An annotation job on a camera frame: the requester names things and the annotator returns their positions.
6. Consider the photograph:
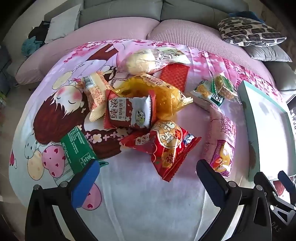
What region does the red patterned packet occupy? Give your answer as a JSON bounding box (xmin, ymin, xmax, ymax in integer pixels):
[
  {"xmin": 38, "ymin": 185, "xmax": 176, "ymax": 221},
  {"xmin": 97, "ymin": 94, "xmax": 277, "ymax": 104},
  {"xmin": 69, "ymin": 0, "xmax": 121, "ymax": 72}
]
[{"xmin": 159, "ymin": 63, "xmax": 189, "ymax": 93}]

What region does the red white biscuit packet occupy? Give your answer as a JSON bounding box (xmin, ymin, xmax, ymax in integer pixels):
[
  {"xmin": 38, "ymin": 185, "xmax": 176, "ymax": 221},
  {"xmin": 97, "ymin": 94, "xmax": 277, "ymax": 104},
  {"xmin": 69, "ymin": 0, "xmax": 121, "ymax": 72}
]
[{"xmin": 103, "ymin": 90, "xmax": 157, "ymax": 132}]

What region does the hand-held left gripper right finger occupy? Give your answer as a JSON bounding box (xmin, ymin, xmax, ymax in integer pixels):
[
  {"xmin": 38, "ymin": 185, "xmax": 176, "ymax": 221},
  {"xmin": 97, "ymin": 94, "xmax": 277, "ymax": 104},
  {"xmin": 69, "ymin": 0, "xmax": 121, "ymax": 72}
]
[{"xmin": 196, "ymin": 159, "xmax": 272, "ymax": 241}]

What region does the clear green yellow packet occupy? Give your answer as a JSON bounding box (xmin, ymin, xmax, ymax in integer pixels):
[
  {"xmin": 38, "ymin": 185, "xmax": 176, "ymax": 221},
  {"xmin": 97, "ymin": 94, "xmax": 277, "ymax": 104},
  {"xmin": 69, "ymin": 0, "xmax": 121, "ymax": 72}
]
[{"xmin": 213, "ymin": 75, "xmax": 238, "ymax": 102}]

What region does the small red snack packet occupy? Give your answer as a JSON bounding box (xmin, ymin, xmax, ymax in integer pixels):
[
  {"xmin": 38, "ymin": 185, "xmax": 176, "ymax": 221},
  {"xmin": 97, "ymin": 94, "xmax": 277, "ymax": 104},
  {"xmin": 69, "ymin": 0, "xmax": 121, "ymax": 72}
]
[{"xmin": 119, "ymin": 130, "xmax": 162, "ymax": 154}]

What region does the large red snack packet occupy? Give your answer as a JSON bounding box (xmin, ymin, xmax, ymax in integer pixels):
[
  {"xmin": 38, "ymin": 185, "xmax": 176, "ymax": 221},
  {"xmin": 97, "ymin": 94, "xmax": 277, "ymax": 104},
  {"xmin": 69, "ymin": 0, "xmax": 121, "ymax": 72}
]
[{"xmin": 148, "ymin": 119, "xmax": 201, "ymax": 182}]

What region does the black white patterned pillow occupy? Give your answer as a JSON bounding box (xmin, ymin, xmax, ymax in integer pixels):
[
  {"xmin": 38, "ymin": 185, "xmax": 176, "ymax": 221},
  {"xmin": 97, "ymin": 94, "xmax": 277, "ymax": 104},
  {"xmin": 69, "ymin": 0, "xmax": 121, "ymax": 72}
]
[{"xmin": 217, "ymin": 17, "xmax": 287, "ymax": 47}]

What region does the dark grey pillow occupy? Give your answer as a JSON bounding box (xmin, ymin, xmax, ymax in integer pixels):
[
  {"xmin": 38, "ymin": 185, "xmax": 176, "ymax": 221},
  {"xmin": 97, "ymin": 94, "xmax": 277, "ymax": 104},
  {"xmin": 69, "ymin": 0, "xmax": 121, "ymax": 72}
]
[{"xmin": 245, "ymin": 44, "xmax": 292, "ymax": 62}]

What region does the pink egg roll packet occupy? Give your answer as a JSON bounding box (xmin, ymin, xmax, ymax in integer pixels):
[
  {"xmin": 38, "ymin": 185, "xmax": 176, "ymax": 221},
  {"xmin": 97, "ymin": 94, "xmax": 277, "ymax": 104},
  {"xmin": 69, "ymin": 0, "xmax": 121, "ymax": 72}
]
[{"xmin": 203, "ymin": 104, "xmax": 237, "ymax": 178}]

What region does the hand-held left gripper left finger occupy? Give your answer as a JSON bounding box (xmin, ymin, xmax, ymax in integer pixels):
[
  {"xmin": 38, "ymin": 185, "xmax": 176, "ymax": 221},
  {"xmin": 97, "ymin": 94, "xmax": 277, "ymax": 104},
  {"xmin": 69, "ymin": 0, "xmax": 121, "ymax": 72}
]
[{"xmin": 25, "ymin": 159, "xmax": 100, "ymax": 241}]

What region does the green white snack packet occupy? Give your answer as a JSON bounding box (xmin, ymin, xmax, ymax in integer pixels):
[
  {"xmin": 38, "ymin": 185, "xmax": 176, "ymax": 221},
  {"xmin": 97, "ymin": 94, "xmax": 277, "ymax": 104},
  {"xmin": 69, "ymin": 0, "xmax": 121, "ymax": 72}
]
[{"xmin": 190, "ymin": 80, "xmax": 226, "ymax": 109}]

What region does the bread bun clear packet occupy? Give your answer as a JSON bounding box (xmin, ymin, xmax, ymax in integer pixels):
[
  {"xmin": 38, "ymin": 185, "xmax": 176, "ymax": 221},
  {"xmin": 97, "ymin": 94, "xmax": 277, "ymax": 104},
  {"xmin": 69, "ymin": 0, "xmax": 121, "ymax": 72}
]
[{"xmin": 119, "ymin": 49, "xmax": 162, "ymax": 75}]

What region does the teal cloth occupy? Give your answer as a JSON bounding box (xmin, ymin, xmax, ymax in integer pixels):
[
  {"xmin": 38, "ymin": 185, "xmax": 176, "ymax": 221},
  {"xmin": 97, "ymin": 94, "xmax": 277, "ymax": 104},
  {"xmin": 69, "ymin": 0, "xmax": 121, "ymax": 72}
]
[{"xmin": 21, "ymin": 37, "xmax": 44, "ymax": 57}]

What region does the teal white box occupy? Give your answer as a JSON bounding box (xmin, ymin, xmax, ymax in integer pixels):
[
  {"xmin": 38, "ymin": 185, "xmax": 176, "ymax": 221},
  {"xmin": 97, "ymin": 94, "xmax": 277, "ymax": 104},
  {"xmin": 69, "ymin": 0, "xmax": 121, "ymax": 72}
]
[{"xmin": 238, "ymin": 81, "xmax": 296, "ymax": 182}]

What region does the grey sofa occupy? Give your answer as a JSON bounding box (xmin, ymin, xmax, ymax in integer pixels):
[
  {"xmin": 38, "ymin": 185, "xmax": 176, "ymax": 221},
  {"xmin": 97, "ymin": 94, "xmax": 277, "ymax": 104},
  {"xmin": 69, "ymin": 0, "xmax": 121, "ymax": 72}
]
[{"xmin": 0, "ymin": 0, "xmax": 296, "ymax": 93}]

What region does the light grey pillow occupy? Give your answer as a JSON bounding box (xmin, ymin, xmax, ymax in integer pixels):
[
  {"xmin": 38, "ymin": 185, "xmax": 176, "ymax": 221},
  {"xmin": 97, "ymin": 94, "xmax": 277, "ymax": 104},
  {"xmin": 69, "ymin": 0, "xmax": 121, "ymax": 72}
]
[{"xmin": 44, "ymin": 3, "xmax": 81, "ymax": 44}]

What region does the pink sofa seat cushion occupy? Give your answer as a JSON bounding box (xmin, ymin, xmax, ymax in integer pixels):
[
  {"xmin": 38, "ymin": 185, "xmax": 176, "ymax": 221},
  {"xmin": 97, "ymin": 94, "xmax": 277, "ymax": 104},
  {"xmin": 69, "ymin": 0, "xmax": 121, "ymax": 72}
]
[
  {"xmin": 16, "ymin": 16, "xmax": 160, "ymax": 84},
  {"xmin": 148, "ymin": 20, "xmax": 275, "ymax": 93}
]

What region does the orange white snack packet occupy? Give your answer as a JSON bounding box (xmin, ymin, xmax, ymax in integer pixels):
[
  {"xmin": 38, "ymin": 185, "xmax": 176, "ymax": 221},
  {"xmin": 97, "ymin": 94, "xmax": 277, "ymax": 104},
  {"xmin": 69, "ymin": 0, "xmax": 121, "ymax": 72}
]
[{"xmin": 80, "ymin": 71, "xmax": 114, "ymax": 123}]

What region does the blue cloth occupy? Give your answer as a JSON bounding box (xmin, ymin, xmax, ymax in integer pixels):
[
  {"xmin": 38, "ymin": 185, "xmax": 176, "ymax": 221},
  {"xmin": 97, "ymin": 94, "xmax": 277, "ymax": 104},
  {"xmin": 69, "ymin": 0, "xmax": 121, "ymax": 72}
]
[{"xmin": 228, "ymin": 10, "xmax": 264, "ymax": 24}]

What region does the yellow snack packet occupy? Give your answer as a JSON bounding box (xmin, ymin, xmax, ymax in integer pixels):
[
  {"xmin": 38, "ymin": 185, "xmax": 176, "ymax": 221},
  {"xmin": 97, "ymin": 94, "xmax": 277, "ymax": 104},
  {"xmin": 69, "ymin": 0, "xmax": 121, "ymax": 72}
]
[{"xmin": 112, "ymin": 73, "xmax": 194, "ymax": 121}]

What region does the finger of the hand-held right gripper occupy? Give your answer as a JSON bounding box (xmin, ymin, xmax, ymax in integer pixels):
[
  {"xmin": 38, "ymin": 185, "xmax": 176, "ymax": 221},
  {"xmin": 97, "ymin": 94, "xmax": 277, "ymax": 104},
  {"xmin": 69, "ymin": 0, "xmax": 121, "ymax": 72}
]
[
  {"xmin": 278, "ymin": 171, "xmax": 296, "ymax": 197},
  {"xmin": 254, "ymin": 172, "xmax": 279, "ymax": 201}
]

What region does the black white printed cloth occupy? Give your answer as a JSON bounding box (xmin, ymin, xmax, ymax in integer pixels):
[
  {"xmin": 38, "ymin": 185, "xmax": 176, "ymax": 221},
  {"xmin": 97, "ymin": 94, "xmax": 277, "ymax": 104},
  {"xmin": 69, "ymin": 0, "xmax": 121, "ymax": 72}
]
[{"xmin": 285, "ymin": 97, "xmax": 296, "ymax": 137}]

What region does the pink cartoon printed blanket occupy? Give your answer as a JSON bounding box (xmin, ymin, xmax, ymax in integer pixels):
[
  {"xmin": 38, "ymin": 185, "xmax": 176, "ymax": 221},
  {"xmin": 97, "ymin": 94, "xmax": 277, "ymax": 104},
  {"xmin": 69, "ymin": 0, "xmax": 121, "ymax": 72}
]
[{"xmin": 9, "ymin": 39, "xmax": 296, "ymax": 241}]

